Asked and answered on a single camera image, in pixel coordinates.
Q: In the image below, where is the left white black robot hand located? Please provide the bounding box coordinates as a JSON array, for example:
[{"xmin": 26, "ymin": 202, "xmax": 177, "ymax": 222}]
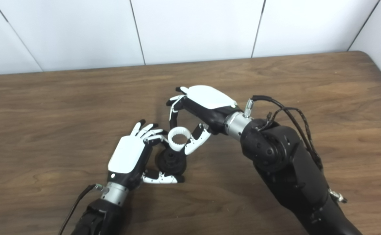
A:
[{"xmin": 107, "ymin": 119, "xmax": 185, "ymax": 191}]

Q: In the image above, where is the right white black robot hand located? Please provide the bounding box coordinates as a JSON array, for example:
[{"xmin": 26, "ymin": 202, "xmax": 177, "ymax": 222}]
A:
[{"xmin": 166, "ymin": 85, "xmax": 243, "ymax": 156}]

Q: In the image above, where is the round black part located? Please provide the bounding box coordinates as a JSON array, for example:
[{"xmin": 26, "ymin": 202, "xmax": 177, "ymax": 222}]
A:
[{"xmin": 157, "ymin": 147, "xmax": 188, "ymax": 176}]

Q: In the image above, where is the white ring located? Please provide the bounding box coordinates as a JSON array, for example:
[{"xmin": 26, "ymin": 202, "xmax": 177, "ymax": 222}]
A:
[{"xmin": 168, "ymin": 127, "xmax": 191, "ymax": 152}]

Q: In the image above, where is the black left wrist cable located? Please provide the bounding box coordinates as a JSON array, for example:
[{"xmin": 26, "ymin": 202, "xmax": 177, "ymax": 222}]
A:
[{"xmin": 58, "ymin": 184, "xmax": 108, "ymax": 235}]

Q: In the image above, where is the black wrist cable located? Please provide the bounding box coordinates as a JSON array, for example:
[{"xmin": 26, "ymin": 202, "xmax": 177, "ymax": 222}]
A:
[
  {"xmin": 58, "ymin": 184, "xmax": 108, "ymax": 235},
  {"xmin": 244, "ymin": 95, "xmax": 347, "ymax": 203}
]

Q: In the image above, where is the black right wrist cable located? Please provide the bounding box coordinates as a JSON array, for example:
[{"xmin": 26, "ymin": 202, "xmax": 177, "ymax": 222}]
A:
[{"xmin": 244, "ymin": 95, "xmax": 347, "ymax": 203}]

